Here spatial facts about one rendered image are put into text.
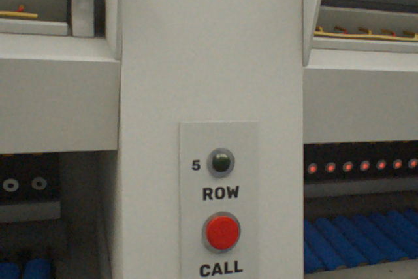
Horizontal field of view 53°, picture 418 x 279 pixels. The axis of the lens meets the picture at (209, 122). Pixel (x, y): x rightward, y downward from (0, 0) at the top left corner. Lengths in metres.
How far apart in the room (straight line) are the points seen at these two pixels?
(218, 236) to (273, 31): 0.11
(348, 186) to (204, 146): 0.27
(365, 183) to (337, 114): 0.22
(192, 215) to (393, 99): 0.14
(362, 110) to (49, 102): 0.17
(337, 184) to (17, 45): 0.33
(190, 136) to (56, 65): 0.07
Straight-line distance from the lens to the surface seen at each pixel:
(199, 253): 0.21
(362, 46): 0.31
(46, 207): 0.37
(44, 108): 0.20
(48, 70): 0.20
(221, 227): 0.21
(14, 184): 0.36
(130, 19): 0.20
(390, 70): 0.26
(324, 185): 0.44
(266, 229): 0.22
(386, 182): 0.48
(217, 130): 0.20
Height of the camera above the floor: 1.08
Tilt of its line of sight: 1 degrees down
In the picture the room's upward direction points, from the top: straight up
